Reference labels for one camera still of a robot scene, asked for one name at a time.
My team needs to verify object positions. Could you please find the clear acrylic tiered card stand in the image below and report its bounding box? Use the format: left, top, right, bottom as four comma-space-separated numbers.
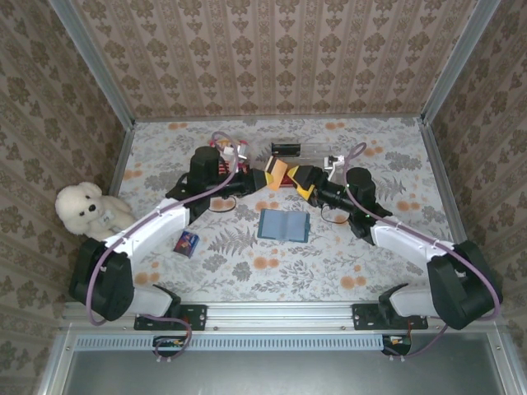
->
270, 142, 333, 174

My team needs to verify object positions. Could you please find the red VIP card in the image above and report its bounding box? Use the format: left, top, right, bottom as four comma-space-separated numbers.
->
279, 164, 298, 188

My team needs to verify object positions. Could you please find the black card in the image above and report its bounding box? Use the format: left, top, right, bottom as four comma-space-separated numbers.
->
271, 142, 302, 158

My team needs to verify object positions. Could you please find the small blue card box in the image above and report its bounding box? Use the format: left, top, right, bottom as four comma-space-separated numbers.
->
172, 230, 201, 259

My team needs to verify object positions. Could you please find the pink plush doll with glasses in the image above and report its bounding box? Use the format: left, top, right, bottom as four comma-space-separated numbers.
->
208, 137, 251, 176

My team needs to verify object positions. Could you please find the white plush dog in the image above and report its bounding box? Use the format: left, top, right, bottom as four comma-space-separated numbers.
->
54, 180, 135, 249

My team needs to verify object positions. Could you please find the grey metal panel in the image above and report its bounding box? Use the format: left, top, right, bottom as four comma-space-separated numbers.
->
61, 333, 515, 395

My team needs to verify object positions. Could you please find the thin black cable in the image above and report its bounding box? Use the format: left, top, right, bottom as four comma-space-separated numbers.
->
208, 196, 236, 214
319, 203, 352, 226

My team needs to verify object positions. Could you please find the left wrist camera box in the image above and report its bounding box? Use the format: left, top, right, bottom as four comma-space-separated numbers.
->
188, 141, 239, 187

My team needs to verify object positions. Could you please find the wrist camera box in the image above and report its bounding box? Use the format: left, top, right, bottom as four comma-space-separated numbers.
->
188, 141, 239, 187
324, 154, 376, 199

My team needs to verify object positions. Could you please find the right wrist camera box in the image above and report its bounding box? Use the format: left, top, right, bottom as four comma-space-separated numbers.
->
324, 154, 376, 199

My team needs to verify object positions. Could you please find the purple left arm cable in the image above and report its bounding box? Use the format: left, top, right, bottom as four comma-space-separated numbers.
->
88, 131, 242, 365

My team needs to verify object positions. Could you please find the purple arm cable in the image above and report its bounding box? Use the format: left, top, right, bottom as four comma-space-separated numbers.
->
88, 131, 242, 365
339, 142, 503, 363

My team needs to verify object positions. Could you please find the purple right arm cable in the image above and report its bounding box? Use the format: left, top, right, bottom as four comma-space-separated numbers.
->
339, 142, 503, 363

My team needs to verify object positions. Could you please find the aluminium side rail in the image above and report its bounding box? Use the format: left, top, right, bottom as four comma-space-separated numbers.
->
417, 117, 487, 300
77, 123, 136, 301

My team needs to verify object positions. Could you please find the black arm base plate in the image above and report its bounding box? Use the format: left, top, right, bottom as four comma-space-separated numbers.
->
352, 303, 429, 332
133, 303, 208, 332

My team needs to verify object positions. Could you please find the aluminium mounting rail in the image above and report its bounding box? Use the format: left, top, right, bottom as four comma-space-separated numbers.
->
61, 300, 503, 332

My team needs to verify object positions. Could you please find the grey slotted cable duct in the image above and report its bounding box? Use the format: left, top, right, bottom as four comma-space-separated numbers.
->
76, 333, 386, 351

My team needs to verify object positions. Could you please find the aluminium frame post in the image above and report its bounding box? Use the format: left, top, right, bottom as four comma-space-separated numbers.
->
48, 0, 136, 129
420, 0, 504, 125

